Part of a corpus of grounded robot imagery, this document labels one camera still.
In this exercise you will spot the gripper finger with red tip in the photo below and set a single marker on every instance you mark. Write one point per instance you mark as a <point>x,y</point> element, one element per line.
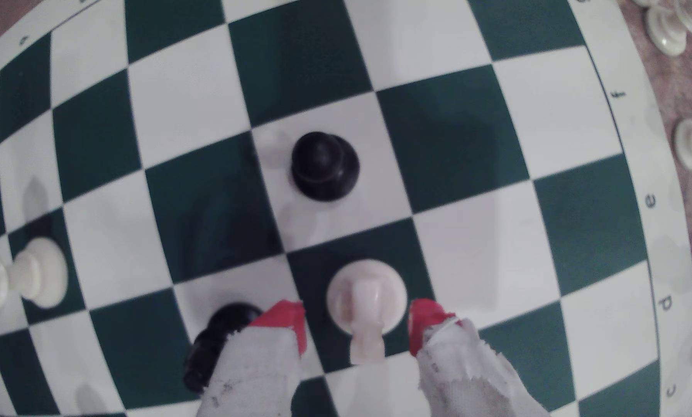
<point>461,376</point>
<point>253,370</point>

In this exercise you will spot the white chess knight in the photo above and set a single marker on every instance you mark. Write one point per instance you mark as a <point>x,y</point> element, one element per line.
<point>366,295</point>

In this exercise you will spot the black chess piece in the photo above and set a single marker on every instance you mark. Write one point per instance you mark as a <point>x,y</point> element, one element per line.
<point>218,333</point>

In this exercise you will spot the black chess pawn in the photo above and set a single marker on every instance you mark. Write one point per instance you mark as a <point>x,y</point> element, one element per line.
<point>325,168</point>

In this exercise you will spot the large white chess piece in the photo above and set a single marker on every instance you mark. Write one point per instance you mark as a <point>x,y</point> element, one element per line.
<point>36,272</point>

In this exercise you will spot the green and white chessboard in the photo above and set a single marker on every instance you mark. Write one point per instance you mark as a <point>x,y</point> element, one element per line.
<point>456,133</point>

